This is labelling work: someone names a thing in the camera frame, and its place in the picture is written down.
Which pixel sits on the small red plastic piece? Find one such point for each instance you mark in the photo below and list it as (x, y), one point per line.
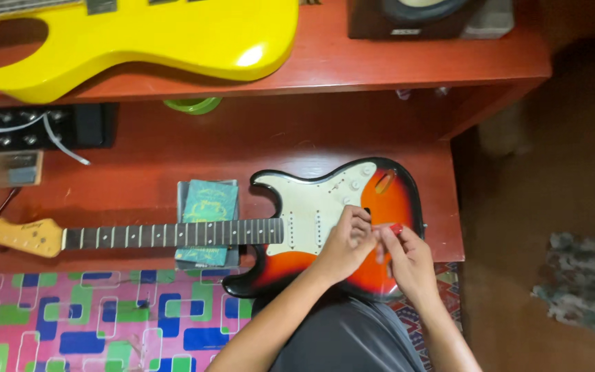
(396, 228)

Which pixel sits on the person's dark grey clothing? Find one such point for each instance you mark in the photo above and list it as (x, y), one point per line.
(349, 336)

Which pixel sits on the person's right hand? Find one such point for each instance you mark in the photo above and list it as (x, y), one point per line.
(411, 268)

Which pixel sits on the thin black rod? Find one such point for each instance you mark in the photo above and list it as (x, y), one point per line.
(5, 202)

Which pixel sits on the red wooden desk shelf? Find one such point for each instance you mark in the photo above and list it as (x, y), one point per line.
(380, 62)

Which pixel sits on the black speaker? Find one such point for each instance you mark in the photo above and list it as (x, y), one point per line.
(406, 18)

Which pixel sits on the pink blue green patterned mat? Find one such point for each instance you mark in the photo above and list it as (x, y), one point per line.
(70, 320)

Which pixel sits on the black box of tuning pegs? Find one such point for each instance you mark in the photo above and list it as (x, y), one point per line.
(78, 126)

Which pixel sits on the grey green floor rag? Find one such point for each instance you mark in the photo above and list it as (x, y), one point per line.
(584, 284)

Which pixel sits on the yellow electric guitar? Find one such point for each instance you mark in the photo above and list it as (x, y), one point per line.
(173, 36)

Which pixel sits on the sunburst electric guitar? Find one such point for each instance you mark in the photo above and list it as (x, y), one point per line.
(393, 199)

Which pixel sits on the person's left hand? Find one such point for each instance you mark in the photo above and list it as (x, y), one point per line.
(341, 248)

